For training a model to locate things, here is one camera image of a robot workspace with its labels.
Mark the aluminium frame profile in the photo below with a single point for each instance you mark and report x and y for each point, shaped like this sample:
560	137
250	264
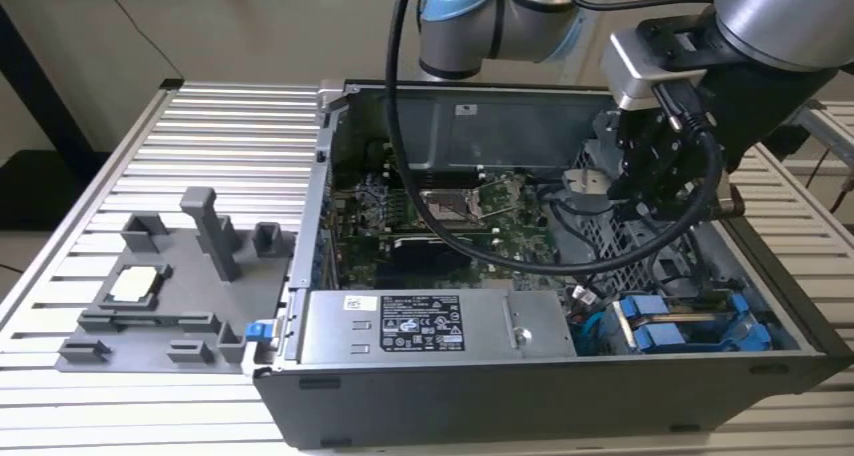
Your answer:
831	126

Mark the black furniture frame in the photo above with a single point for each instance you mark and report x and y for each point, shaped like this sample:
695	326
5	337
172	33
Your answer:
41	126

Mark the silver CPU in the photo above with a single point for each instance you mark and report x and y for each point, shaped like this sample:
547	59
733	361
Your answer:
136	284

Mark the CPU socket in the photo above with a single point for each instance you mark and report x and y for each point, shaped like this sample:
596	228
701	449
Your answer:
461	211

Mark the hard disk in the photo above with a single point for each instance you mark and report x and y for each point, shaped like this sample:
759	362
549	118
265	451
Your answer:
657	333

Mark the black graphics card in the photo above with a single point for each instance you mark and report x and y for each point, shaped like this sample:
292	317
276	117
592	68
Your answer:
417	256

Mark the blue case latch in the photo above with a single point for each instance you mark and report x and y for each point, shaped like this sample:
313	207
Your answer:
260	332

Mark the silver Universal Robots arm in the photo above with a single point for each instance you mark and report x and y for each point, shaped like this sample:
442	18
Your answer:
454	41

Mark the grey parts rack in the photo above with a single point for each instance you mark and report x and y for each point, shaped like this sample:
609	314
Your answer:
181	326

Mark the black open PC case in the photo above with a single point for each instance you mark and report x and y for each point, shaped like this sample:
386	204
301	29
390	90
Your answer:
508	406

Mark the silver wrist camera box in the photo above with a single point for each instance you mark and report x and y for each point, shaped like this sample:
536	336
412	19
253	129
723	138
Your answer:
631	66

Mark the silver power supply unit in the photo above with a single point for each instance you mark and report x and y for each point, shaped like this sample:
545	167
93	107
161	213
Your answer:
428	326

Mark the black table end cap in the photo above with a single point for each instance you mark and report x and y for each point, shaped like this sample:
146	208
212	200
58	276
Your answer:
172	83

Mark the green motherboard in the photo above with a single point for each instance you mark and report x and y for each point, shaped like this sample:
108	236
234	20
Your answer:
528	236

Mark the perforated metal disk bay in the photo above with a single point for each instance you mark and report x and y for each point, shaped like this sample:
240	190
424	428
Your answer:
601	236

